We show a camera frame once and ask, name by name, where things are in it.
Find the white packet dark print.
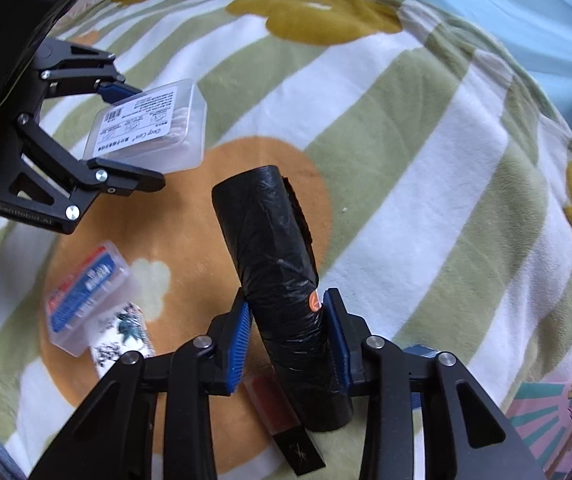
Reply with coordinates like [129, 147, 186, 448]
[88, 302, 156, 378]

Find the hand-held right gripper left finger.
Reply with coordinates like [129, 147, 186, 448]
[28, 288, 252, 480]

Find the clear box blue red label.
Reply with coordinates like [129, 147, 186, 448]
[46, 241, 131, 357]

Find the red and black flat packet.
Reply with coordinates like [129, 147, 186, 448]
[243, 376, 327, 477]

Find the light blue cloth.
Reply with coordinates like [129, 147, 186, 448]
[341, 0, 572, 171]

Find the pink teal printed box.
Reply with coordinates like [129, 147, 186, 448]
[503, 379, 572, 480]

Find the black trash bag roll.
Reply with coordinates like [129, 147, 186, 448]
[211, 165, 354, 432]

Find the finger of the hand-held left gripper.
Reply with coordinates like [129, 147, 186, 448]
[0, 112, 167, 235]
[30, 37, 143, 126]

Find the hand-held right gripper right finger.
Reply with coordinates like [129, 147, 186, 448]
[320, 287, 549, 480]

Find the clear plastic box white label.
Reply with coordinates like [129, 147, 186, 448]
[82, 79, 208, 173]

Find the striped floral blanket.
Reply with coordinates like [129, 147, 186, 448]
[0, 0, 572, 480]

